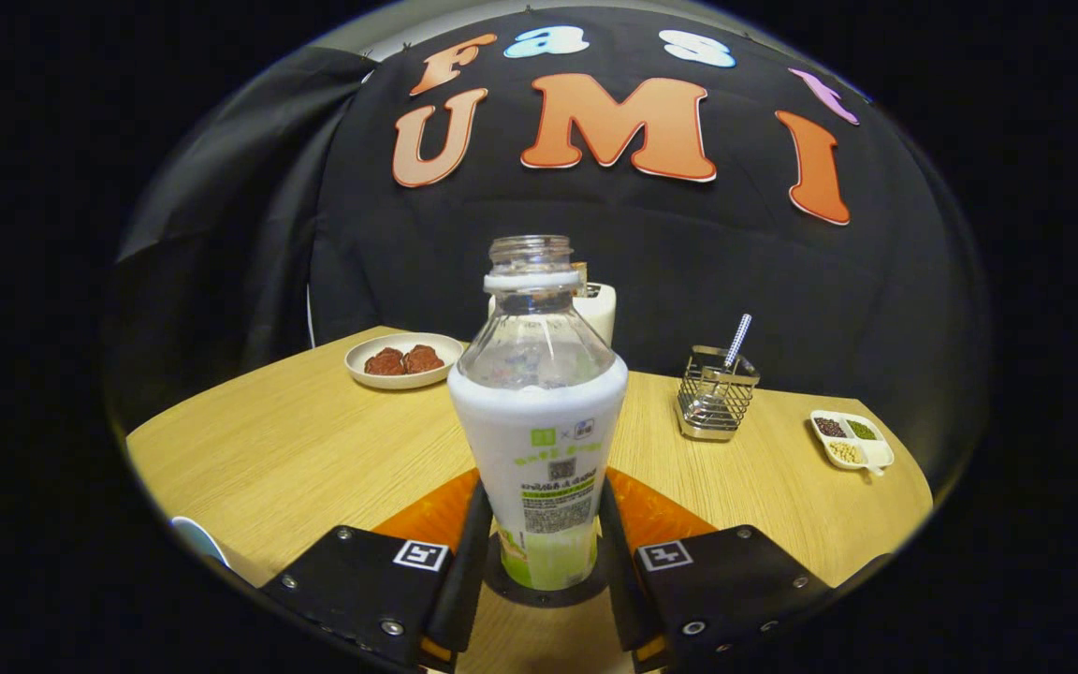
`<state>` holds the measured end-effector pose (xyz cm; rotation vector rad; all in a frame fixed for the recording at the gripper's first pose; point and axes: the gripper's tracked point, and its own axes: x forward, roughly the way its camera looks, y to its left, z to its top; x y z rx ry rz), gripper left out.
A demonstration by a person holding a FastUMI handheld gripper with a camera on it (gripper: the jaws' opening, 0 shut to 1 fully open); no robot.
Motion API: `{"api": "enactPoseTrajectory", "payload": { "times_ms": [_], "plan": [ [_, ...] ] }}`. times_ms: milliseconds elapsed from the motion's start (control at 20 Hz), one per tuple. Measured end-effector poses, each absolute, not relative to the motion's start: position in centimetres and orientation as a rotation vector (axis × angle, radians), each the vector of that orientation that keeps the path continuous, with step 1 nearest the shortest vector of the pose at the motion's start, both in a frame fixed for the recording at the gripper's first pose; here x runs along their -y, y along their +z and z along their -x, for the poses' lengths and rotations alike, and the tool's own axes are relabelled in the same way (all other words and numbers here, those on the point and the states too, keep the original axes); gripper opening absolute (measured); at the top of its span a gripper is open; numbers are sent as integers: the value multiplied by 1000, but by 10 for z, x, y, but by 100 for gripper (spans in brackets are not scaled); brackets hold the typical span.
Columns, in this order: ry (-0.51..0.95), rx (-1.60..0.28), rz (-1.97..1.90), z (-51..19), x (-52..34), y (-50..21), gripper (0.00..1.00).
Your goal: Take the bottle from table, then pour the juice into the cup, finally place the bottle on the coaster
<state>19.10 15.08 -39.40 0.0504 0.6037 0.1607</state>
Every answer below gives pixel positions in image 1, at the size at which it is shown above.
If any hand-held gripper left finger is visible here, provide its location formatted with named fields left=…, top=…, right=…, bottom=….
left=263, top=468, right=493, bottom=673

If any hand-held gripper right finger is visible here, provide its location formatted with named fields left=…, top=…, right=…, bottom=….
left=598, top=466, right=825, bottom=670

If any white cup with blue inside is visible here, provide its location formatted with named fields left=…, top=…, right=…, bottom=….
left=169, top=516, right=233, bottom=568

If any dark brown round coaster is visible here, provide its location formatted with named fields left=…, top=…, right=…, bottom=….
left=483, top=534, right=613, bottom=609

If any clear juice bottle white label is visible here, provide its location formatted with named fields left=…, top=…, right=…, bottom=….
left=447, top=234, right=630, bottom=592

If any wooden table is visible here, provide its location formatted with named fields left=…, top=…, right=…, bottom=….
left=125, top=325, right=935, bottom=674

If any white divided dish with beans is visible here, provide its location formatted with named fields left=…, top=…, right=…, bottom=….
left=809, top=409, right=896, bottom=475

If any white oval plate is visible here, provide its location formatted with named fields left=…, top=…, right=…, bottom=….
left=344, top=332, right=465, bottom=390

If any striped straw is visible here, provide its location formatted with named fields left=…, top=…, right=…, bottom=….
left=724, top=314, right=753, bottom=371

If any white toaster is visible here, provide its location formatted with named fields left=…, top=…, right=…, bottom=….
left=488, top=279, right=617, bottom=347

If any black backdrop cloth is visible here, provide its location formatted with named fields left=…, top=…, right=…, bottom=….
left=104, top=5, right=994, bottom=488

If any metal wire holder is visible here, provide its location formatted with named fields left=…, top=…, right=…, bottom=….
left=677, top=345, right=762, bottom=442

